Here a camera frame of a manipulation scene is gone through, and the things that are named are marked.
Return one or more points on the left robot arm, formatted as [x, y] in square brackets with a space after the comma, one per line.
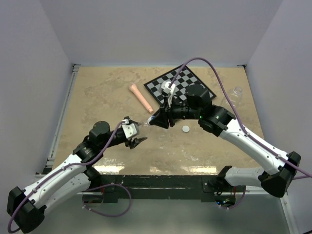
[27, 207]

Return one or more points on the aluminium frame rail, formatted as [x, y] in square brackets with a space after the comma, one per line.
[50, 161]

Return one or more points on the clear plastic bottle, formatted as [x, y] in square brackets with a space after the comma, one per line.
[235, 96]
[144, 127]

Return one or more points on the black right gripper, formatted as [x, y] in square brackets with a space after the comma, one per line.
[161, 120]

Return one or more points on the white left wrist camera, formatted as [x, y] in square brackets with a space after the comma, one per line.
[130, 131]

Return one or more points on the pink cylindrical handle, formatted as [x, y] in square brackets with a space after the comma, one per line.
[133, 88]

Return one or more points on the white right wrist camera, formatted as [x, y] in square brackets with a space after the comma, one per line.
[168, 90]

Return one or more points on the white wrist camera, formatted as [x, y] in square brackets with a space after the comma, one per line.
[168, 90]
[130, 131]

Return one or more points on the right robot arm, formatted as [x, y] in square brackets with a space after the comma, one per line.
[276, 168]

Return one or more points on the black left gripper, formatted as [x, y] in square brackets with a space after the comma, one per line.
[134, 143]

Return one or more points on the black white checkerboard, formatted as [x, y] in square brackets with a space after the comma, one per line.
[185, 78]

